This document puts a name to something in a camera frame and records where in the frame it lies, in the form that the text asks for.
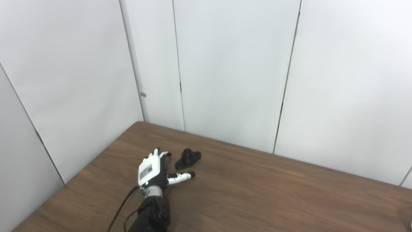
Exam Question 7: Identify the black flanged holder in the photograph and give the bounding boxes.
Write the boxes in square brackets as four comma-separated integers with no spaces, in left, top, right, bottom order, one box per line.
[174,148,202,170]

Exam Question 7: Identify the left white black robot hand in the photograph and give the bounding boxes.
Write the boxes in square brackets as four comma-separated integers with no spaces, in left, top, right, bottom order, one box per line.
[138,148,195,190]

